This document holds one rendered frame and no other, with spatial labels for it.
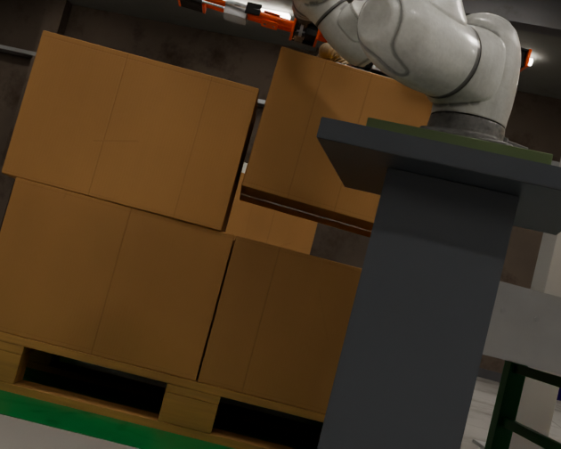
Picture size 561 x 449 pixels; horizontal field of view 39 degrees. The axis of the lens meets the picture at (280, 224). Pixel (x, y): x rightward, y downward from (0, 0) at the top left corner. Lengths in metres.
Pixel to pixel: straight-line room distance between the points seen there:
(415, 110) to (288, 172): 0.39
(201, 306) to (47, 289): 0.40
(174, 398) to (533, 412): 1.84
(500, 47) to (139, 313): 1.12
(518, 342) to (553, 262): 1.46
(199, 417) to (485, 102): 1.10
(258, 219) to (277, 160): 1.97
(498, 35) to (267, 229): 2.66
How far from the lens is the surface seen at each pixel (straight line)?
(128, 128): 2.15
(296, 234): 4.21
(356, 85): 2.20
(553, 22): 8.58
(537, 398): 3.53
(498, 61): 1.61
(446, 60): 1.50
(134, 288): 2.11
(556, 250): 3.53
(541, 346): 2.11
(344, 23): 2.05
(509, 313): 2.08
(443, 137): 1.52
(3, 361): 2.18
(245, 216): 4.05
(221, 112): 2.14
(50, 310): 2.15
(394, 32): 1.44
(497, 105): 1.61
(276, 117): 2.15
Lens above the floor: 0.43
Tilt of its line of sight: 5 degrees up
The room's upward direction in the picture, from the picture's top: 15 degrees clockwise
